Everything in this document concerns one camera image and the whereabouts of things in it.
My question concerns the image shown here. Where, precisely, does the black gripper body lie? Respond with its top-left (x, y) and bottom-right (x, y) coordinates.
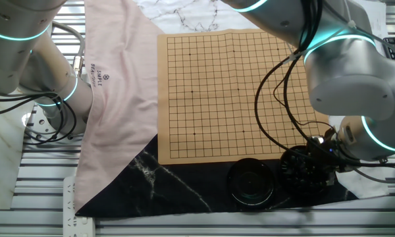
top-left (304, 143), bottom-right (338, 187)

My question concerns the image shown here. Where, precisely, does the tan go board mat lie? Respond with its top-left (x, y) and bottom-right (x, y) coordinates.
top-left (157, 28), bottom-right (332, 165)

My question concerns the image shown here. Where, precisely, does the white marble board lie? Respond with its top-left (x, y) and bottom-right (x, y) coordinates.
top-left (0, 93), bottom-right (36, 210)

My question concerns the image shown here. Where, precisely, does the black round stone bowl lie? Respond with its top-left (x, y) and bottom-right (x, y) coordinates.
top-left (279, 144), bottom-right (333, 198)

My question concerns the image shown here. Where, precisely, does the black round bowl lid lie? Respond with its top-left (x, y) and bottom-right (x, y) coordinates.
top-left (226, 157), bottom-right (277, 209)

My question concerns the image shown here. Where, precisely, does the black marble cloth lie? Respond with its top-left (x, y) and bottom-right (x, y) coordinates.
top-left (75, 133), bottom-right (359, 218)

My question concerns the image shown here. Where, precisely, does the pink printed cloth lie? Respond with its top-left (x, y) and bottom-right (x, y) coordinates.
top-left (74, 0), bottom-right (165, 213)

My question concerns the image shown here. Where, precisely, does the white power strip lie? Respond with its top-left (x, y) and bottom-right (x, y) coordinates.
top-left (63, 176), bottom-right (96, 237)

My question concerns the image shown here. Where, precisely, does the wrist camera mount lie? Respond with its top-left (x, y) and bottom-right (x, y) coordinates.
top-left (307, 126), bottom-right (338, 147)

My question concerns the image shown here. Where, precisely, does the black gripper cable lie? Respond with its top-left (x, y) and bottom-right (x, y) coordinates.
top-left (334, 159), bottom-right (395, 168)

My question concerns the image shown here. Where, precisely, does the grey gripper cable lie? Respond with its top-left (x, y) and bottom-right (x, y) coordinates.
top-left (350, 166), bottom-right (395, 184)

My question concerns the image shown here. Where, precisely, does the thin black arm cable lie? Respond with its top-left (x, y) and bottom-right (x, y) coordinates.
top-left (273, 70), bottom-right (337, 131)

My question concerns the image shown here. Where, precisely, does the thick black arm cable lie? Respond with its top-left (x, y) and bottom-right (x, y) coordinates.
top-left (282, 0), bottom-right (327, 149)
top-left (253, 0), bottom-right (323, 162)

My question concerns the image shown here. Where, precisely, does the black base cable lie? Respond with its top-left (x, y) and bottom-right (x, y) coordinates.
top-left (22, 97), bottom-right (78, 145)
top-left (0, 91), bottom-right (70, 116)

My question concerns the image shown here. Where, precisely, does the grey hose with metal connector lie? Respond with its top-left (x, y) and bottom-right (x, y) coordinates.
top-left (51, 21), bottom-right (86, 78)

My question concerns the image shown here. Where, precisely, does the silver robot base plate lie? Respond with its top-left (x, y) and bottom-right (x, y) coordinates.
top-left (24, 105), bottom-right (86, 145)

